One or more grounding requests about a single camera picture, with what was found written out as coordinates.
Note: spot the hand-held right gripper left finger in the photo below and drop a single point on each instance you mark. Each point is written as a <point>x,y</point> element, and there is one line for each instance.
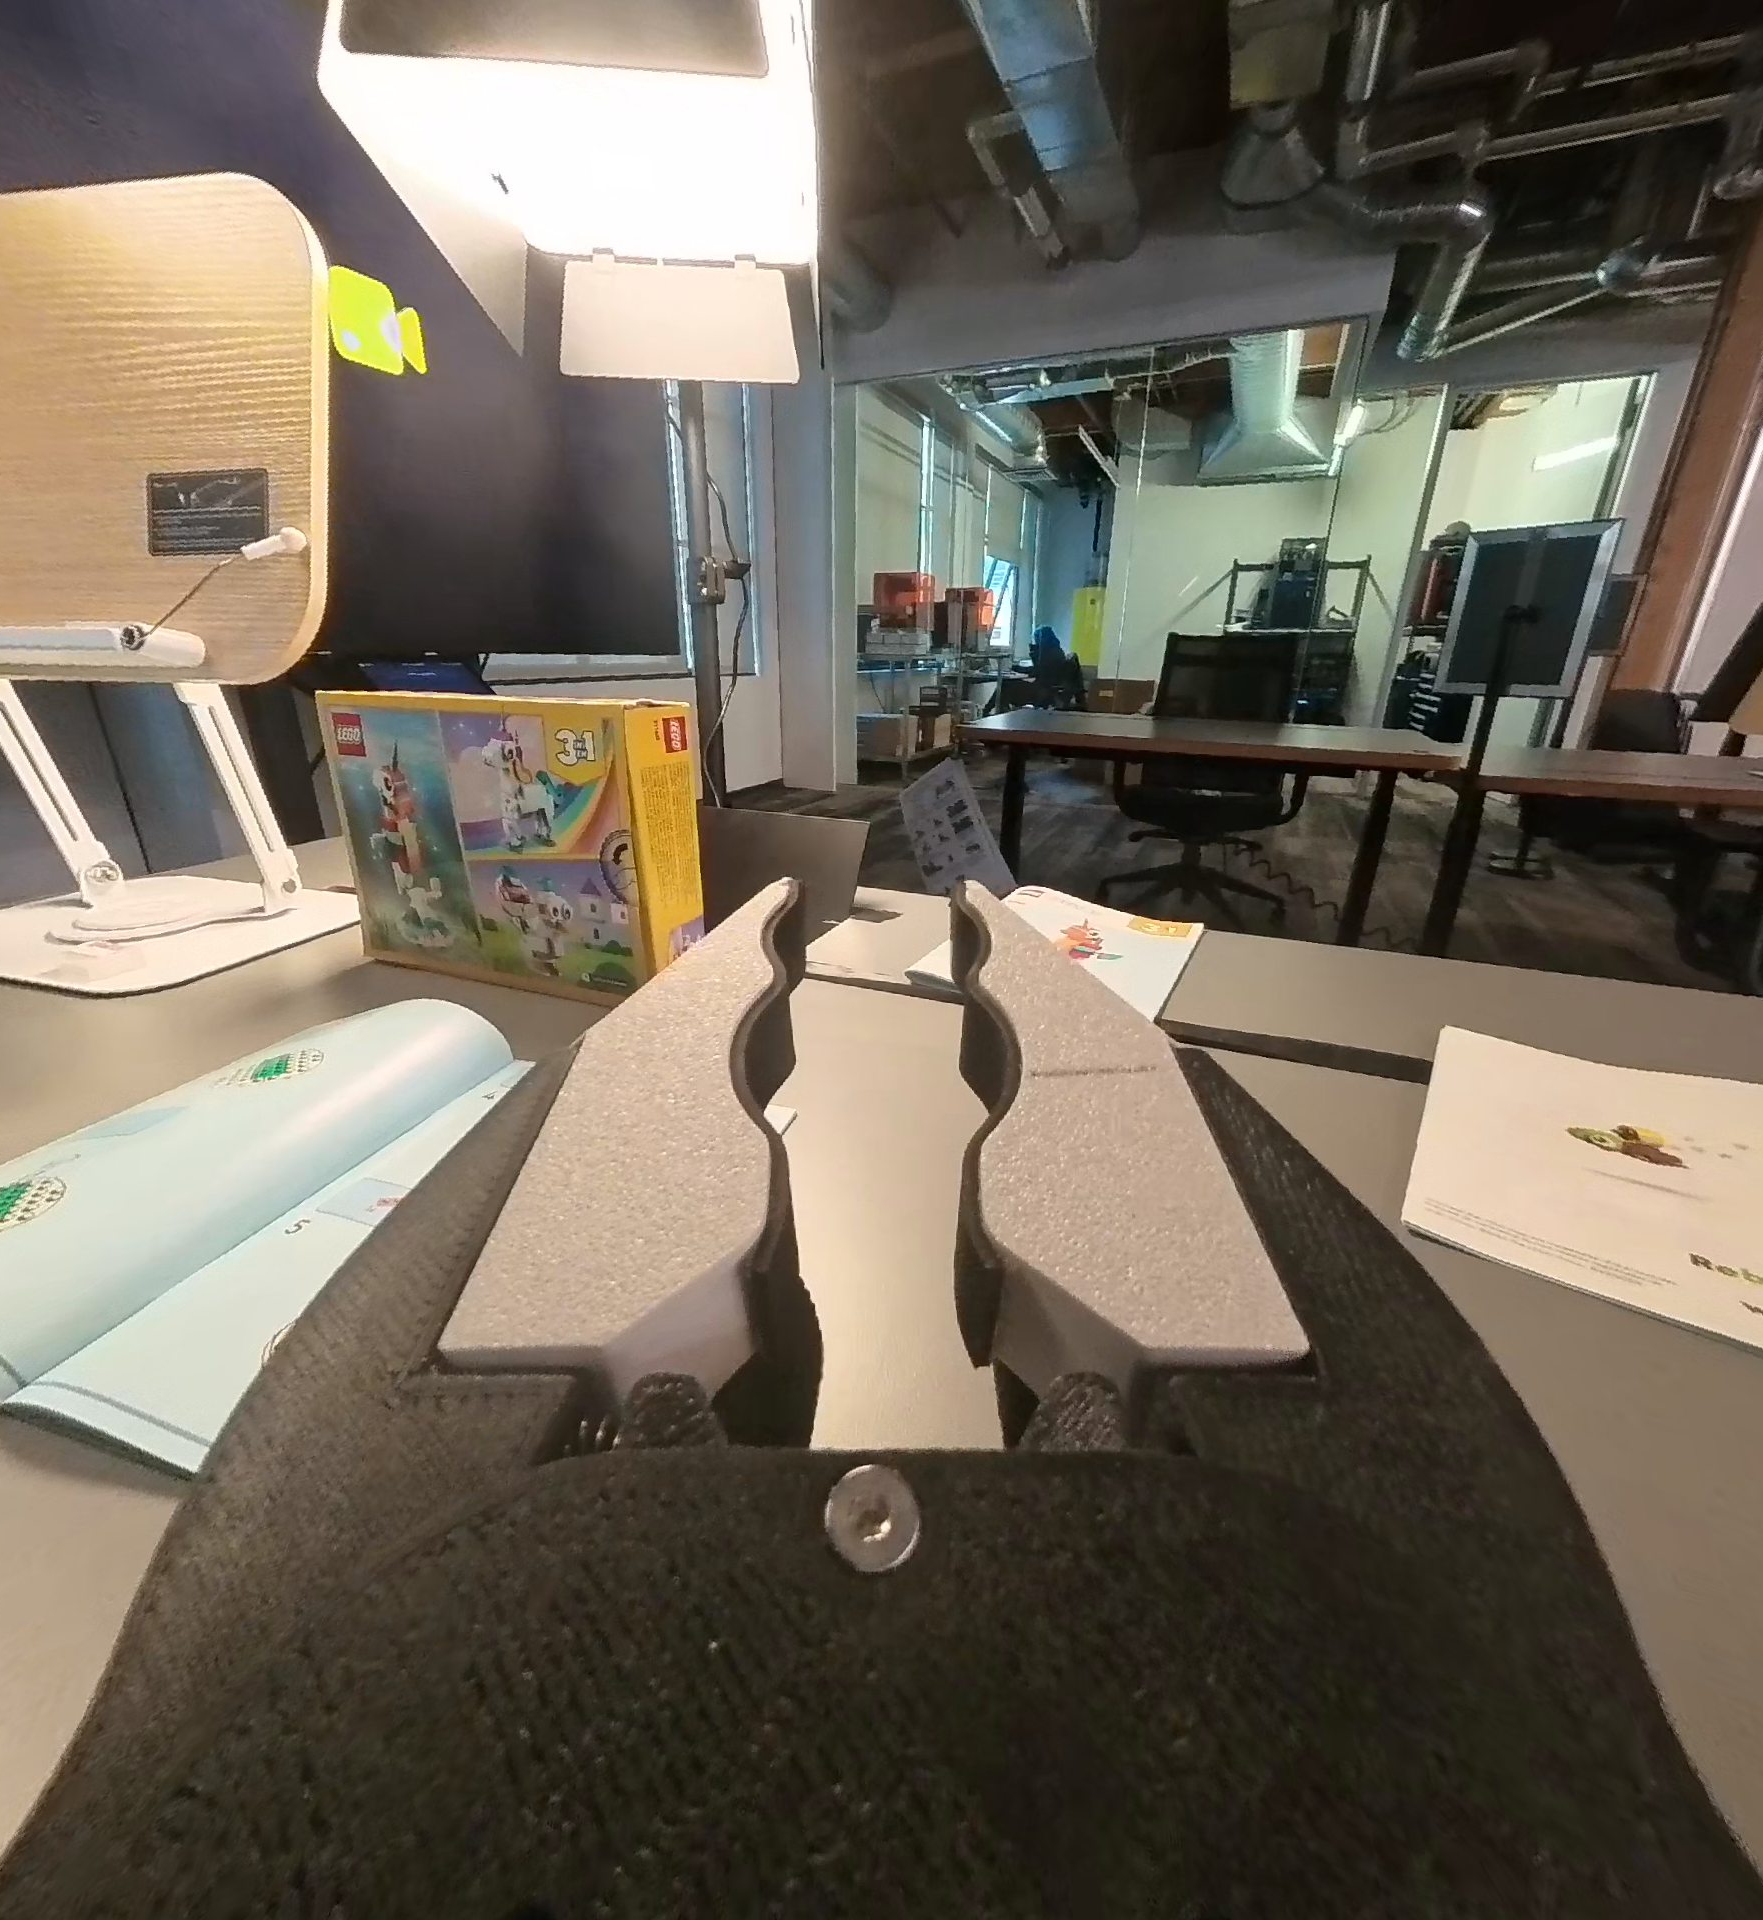
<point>625,1170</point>

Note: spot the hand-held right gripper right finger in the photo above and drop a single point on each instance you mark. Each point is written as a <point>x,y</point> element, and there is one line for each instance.
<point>1122,1200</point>

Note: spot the yellow lego set box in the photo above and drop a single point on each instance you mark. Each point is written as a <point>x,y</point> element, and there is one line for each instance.
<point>506,840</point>

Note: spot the instruction booklet with orange corner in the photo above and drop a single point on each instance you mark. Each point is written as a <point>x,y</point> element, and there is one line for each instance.
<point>1122,952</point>

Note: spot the open pale blue instruction booklet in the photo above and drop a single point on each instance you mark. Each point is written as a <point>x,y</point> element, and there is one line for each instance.
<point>219,1170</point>

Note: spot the upright printed leaflet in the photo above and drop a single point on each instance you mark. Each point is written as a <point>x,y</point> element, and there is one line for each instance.
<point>956,824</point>

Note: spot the dark wooden office desk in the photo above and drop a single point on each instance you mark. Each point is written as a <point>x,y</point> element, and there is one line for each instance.
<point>1210,739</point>

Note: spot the white leaflet with green print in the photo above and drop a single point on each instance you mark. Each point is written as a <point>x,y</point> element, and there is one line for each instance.
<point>1616,1184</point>

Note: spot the orange 3d printer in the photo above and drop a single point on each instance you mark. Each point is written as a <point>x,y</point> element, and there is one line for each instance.
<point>966,612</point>
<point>899,596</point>

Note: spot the metal storage shelf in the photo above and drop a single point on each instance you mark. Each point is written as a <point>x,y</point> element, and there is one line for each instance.
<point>1294,615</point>

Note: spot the large black monitor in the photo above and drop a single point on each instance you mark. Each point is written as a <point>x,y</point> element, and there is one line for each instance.
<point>520,511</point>

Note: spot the yellow-green sticker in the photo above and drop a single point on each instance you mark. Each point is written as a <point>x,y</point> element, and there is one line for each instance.
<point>371,318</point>

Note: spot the wooden support column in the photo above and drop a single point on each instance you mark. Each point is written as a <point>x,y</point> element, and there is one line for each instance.
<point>1721,450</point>

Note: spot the studio light panel on pole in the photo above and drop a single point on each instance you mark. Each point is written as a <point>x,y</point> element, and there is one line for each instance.
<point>582,136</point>

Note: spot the silver ceiling duct pipe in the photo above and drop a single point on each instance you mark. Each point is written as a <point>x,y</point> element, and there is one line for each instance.
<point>1061,104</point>

